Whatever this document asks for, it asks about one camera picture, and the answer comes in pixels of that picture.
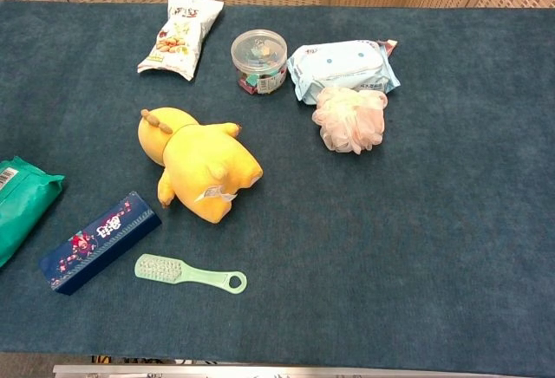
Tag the yellow plush toy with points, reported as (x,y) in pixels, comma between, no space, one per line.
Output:
(199,165)

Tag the pink mesh bath sponge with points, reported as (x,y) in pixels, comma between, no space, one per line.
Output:
(350,120)

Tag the clear round plastic jar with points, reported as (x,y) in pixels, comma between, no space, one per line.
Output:
(259,62)

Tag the light blue wet wipes pack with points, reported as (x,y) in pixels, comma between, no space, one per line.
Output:
(338,68)

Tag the dark teal table cloth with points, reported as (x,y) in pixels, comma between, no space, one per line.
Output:
(390,222)

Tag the light green plastic brush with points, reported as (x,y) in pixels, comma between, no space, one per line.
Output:
(173,271)

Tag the white snack bag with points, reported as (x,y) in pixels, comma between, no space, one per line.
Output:
(178,37)

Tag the dark blue floral box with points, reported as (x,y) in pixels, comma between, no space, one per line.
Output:
(99,241)

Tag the green plastic package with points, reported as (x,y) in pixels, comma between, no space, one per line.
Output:
(21,204)

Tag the silver metal rail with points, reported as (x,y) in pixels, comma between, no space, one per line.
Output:
(277,371)

